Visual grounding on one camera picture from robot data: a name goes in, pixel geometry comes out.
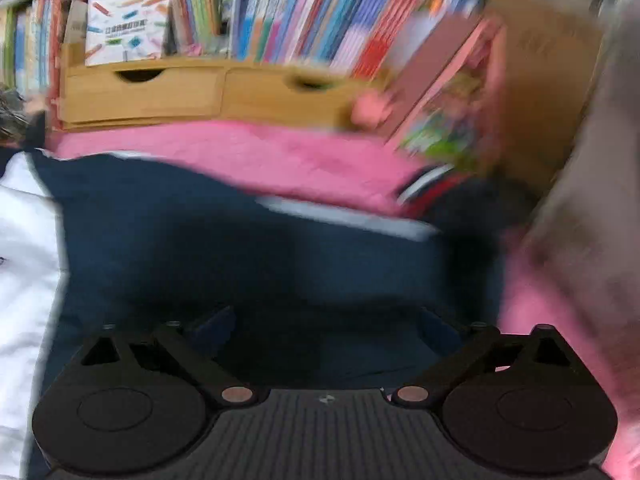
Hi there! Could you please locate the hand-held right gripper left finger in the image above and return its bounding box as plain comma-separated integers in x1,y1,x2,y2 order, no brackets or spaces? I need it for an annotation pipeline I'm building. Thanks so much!
79,305,257,407

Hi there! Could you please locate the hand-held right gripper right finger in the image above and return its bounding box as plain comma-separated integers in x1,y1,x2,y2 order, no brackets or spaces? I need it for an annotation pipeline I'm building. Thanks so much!
391,306,572,407

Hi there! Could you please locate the navy and white jacket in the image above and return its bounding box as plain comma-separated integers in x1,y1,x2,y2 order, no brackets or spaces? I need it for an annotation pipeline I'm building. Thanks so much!
0,149,507,480

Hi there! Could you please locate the pink blanket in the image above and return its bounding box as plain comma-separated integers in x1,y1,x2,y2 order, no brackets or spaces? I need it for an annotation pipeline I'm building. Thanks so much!
50,119,640,480

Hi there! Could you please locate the grey cloth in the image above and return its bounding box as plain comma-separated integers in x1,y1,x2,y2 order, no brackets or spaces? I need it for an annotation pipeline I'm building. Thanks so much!
524,0,640,378

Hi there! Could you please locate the pink toy house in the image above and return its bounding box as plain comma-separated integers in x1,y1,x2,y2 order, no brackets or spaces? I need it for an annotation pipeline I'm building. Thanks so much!
350,14,507,177

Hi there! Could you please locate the wooden drawer organizer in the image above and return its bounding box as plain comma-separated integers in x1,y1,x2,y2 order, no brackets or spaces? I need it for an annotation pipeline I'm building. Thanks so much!
59,42,397,133

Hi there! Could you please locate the cardboard box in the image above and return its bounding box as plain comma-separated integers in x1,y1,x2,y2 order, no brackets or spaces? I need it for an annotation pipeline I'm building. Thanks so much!
479,0,607,192

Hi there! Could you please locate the white card box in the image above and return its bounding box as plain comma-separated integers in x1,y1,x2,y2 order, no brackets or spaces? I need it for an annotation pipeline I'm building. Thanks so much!
84,0,174,67

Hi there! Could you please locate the row of colourful books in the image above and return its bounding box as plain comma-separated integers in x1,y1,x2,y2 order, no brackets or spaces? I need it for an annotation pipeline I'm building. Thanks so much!
90,0,493,81

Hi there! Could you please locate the row of shelf books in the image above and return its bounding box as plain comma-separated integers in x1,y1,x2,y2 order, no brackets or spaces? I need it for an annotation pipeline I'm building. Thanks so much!
0,0,91,97

